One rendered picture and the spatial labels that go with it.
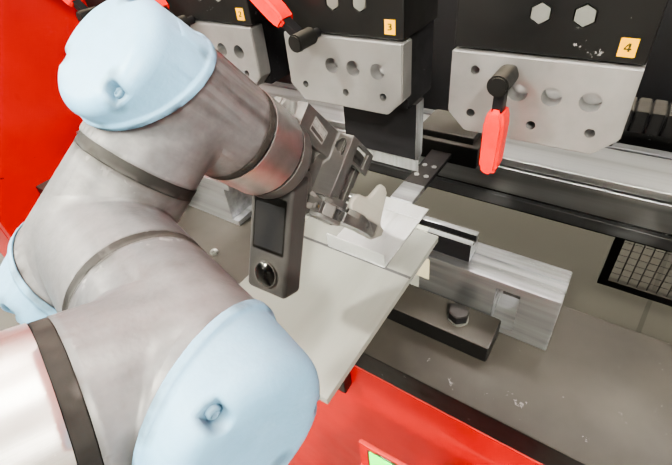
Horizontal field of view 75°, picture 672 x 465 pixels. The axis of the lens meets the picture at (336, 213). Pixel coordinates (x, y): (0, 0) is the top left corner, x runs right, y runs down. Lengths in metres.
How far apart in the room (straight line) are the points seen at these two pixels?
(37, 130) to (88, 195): 0.95
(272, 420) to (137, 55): 0.18
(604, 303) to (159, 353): 1.89
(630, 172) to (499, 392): 0.40
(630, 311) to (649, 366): 1.31
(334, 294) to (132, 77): 0.36
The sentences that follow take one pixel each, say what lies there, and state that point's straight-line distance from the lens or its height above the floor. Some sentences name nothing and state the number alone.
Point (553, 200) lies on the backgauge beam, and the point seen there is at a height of 0.93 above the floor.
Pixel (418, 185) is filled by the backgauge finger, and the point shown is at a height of 1.01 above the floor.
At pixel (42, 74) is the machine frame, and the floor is 1.09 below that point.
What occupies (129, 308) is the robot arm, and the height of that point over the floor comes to 1.27.
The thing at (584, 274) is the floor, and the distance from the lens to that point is 2.07.
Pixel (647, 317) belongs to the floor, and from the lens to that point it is 2.01.
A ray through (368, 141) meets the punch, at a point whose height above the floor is 1.11.
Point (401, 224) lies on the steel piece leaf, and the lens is 0.60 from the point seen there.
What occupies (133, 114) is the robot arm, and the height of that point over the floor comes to 1.30.
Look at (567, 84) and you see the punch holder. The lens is 0.42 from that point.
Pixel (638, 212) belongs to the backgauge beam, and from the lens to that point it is 0.80.
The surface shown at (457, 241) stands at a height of 1.00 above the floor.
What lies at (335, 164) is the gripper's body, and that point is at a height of 1.18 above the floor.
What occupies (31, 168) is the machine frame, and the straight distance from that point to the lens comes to 1.23.
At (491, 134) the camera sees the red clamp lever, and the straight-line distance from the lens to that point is 0.41.
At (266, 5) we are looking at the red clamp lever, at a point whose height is 1.29.
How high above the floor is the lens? 1.39
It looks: 38 degrees down
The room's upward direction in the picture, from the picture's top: 7 degrees counter-clockwise
